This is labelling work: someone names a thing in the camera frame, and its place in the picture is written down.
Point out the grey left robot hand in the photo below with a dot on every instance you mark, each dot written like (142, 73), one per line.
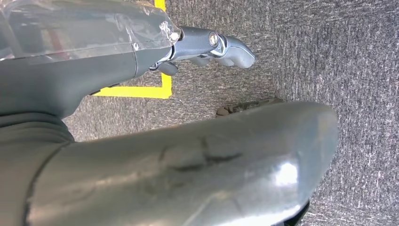
(78, 78)

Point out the yellow floor tape mark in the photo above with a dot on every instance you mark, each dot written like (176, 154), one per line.
(146, 92)

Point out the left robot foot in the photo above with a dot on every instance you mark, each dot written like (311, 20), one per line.
(243, 107)

